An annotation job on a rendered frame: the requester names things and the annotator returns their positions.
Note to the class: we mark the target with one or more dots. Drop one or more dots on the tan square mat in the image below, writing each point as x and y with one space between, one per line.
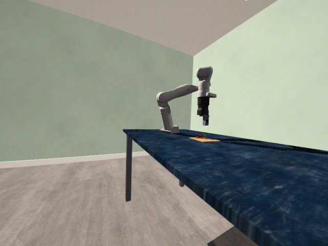
204 139

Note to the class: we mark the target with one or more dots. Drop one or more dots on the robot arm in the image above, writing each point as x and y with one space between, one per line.
164 97

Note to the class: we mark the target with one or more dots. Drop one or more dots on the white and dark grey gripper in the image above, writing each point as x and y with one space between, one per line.
204 96

